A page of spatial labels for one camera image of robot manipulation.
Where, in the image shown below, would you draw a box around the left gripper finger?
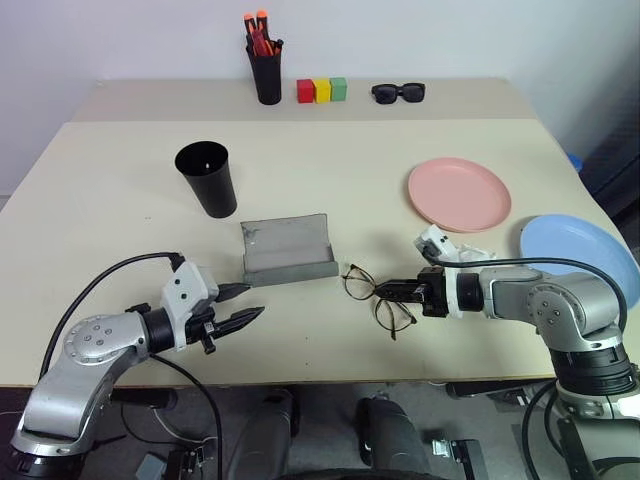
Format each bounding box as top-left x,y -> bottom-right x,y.
215,282 -> 252,303
215,305 -> 266,338

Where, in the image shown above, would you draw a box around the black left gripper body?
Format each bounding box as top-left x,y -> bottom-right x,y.
186,305 -> 227,354

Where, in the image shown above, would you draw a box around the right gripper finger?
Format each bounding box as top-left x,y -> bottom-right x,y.
375,280 -> 423,294
380,290 -> 426,304

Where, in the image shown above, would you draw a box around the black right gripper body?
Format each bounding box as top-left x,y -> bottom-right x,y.
417,266 -> 449,318

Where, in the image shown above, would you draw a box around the thin brown frame eyeglasses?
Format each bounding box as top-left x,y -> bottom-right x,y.
340,263 -> 419,343

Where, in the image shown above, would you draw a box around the grey glasses case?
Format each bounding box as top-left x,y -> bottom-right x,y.
239,212 -> 339,289

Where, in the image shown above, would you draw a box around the black plastic cup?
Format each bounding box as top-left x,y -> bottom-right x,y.
173,140 -> 239,220

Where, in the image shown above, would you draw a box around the pink plate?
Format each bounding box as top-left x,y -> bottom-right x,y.
406,156 -> 513,235

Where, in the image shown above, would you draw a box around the black table crossbar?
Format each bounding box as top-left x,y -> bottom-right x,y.
446,380 -> 551,400

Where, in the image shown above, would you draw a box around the dark rounded shape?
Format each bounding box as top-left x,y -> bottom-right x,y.
233,388 -> 302,480
354,393 -> 432,480

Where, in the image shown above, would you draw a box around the blue plate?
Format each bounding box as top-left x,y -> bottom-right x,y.
518,213 -> 640,310

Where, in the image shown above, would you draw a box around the black sunglasses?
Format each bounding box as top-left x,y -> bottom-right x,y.
370,81 -> 428,107

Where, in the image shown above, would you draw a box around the black pen holder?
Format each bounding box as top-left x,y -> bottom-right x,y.
245,40 -> 285,107

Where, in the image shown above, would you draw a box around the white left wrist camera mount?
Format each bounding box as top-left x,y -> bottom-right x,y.
160,260 -> 222,347

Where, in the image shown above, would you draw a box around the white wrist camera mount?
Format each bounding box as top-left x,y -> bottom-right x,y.
412,224 -> 482,322
160,260 -> 222,347

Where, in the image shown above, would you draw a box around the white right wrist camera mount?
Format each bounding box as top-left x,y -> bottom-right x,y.
412,224 -> 482,322

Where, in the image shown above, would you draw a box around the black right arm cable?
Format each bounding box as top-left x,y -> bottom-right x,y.
423,243 -> 629,332

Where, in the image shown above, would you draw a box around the metal bracket with black plate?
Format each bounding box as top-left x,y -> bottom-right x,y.
431,437 -> 490,480

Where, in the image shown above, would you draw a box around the red handled tool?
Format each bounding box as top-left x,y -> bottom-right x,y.
249,30 -> 277,58

